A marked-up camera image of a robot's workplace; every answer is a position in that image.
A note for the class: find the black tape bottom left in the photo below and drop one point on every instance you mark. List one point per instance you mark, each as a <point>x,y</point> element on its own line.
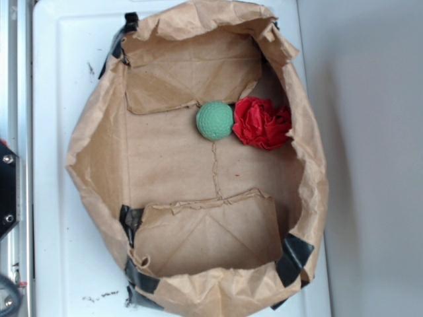
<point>130,219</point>

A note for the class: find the crumpled red paper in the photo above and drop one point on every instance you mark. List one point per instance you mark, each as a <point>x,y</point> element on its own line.
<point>258,123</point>

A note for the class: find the brown paper bag tray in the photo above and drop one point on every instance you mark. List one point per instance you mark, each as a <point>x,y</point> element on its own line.
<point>215,213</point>

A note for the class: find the black tape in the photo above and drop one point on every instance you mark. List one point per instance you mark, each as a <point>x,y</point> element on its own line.
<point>295,255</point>
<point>116,48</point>
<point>130,219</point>

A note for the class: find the black tape bottom right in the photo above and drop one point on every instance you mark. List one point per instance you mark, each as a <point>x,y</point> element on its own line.
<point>295,255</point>

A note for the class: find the black tape top left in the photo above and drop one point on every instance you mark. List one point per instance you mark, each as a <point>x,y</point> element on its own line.
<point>116,48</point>

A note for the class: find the green dimpled foam ball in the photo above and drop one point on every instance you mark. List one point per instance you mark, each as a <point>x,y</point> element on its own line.
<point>215,120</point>

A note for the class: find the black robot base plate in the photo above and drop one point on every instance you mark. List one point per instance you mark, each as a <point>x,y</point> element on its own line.
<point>9,190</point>

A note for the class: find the silver aluminium rail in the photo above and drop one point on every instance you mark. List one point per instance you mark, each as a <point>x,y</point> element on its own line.
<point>17,255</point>

